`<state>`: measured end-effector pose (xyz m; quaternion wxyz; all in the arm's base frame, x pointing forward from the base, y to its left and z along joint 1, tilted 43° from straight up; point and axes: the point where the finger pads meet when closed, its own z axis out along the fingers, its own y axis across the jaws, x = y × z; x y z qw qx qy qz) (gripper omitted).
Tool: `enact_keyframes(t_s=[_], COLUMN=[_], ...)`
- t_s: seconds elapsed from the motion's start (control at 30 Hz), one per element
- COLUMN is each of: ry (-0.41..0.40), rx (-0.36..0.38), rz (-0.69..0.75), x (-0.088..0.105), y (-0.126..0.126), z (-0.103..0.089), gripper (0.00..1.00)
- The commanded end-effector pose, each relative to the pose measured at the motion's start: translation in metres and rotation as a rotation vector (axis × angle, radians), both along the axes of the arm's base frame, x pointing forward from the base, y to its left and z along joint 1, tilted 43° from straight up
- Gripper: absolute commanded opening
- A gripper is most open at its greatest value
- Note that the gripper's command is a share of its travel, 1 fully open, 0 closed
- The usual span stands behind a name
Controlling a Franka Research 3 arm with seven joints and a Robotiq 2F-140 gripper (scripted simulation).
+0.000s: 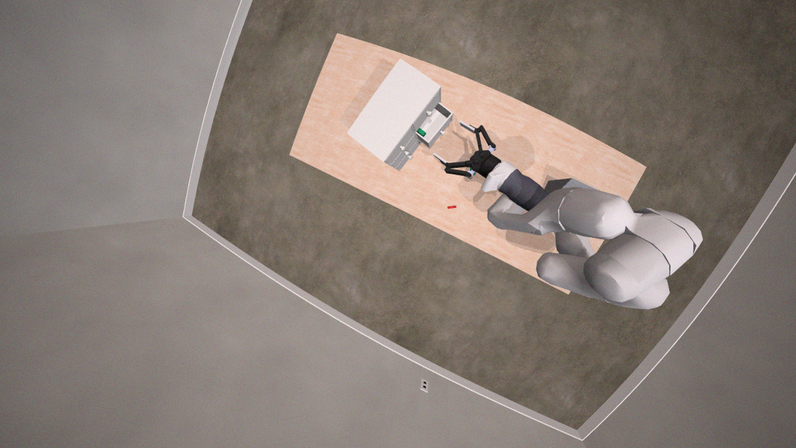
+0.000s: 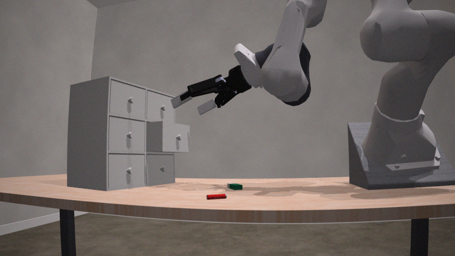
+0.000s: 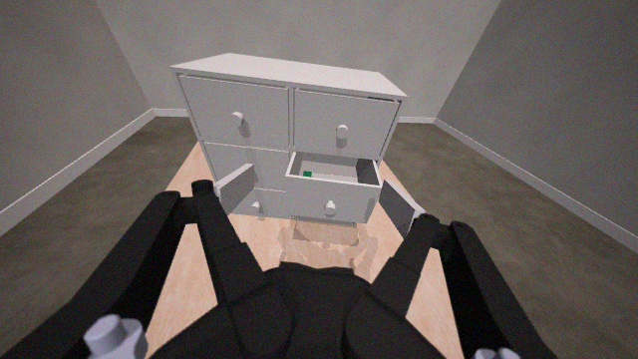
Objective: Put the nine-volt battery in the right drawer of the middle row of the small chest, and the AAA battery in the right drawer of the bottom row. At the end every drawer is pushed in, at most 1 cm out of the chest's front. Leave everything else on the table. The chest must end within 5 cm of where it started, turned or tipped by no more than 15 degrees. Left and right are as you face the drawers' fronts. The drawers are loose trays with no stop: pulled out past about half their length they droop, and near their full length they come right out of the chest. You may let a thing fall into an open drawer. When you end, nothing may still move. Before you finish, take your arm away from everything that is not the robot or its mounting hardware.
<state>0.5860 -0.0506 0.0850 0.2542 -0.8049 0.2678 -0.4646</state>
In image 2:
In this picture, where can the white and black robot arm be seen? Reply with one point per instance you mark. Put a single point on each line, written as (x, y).
(421, 41)

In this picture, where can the grey chest of drawers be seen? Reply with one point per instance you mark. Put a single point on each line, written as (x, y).
(88, 126)

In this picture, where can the red cylindrical battery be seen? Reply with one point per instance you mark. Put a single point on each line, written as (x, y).
(217, 196)

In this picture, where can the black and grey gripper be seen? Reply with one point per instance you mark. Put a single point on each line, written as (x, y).
(225, 87)

